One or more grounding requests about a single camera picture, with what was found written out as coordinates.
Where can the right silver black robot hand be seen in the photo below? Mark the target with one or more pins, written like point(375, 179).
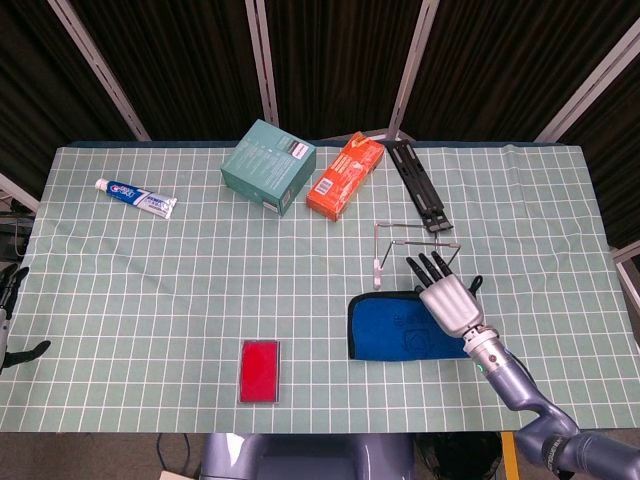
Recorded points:
point(450, 305)

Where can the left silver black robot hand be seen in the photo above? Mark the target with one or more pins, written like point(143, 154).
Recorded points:
point(25, 355)

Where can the dark grey blue cloth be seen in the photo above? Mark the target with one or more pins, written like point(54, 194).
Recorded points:
point(380, 325)

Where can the black folding stand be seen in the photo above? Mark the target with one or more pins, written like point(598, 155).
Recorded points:
point(417, 182)

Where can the green checked tablecloth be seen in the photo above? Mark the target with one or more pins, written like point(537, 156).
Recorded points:
point(175, 300)

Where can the orange cardboard box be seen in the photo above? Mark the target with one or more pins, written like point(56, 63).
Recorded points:
point(345, 175)

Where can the blue white toothpaste tube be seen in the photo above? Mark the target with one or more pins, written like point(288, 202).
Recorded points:
point(140, 198)

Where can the red ink pad clear case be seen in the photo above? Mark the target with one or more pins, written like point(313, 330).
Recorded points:
point(259, 371)

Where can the lavender robot torso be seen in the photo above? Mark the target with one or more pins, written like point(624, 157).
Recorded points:
point(310, 457)

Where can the teal cardboard box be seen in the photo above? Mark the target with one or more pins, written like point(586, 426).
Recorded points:
point(265, 165)

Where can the dark ribbed partition panel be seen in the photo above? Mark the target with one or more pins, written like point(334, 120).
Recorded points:
point(500, 65)
point(30, 90)
point(175, 65)
point(340, 60)

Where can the white partition frame post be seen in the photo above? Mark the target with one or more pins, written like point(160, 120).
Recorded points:
point(590, 80)
point(262, 60)
point(412, 65)
point(100, 70)

